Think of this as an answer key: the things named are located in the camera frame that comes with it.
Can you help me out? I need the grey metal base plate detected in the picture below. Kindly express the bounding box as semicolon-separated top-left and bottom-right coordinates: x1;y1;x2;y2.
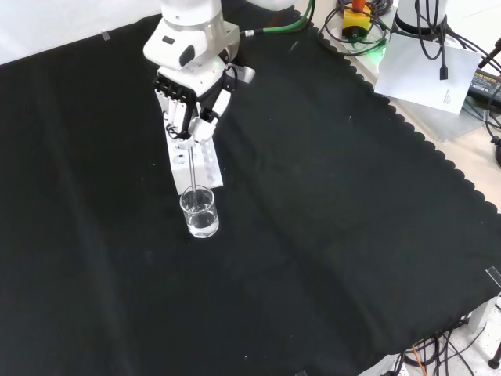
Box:
385;93;488;143

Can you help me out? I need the white paper sheet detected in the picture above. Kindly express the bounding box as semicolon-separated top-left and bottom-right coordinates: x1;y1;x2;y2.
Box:
373;34;483;115

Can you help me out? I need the black cable with plug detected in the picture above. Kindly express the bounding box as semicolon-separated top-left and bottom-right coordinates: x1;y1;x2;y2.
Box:
415;0;449;82

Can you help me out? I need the black cable bundle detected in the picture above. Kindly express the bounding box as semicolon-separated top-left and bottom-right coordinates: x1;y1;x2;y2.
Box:
391;316;501;376

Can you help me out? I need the green cable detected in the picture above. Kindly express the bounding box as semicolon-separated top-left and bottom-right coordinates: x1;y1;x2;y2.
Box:
239;0;317;39

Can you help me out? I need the small clear glass beaker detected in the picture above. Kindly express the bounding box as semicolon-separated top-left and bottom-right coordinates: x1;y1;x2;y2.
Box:
178;185;220;240

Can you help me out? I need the orange cable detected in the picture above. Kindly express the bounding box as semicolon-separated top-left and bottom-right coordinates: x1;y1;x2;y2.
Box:
405;344;430;376

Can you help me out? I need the white metal bracket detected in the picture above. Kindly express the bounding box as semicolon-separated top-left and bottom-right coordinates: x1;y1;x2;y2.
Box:
467;295;492;336

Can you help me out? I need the clear glass rod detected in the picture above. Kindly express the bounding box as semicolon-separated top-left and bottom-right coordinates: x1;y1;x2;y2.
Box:
188;143;199;219

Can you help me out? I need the yellow stop button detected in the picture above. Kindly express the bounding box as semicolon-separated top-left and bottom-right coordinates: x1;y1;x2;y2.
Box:
342;0;372;42

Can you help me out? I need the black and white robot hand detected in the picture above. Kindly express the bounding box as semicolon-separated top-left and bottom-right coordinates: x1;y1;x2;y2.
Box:
142;21;240;152

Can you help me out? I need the black power adapter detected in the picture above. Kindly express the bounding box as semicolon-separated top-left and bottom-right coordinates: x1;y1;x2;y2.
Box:
465;67;501;113

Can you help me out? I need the black bench cloth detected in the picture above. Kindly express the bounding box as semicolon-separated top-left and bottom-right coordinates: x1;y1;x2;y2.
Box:
0;0;501;376

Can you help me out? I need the black looped cable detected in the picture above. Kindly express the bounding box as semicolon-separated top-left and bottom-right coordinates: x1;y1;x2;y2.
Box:
319;0;392;54

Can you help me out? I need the white test tube rack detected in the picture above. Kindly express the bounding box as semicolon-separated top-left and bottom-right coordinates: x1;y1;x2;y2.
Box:
164;113;225;196

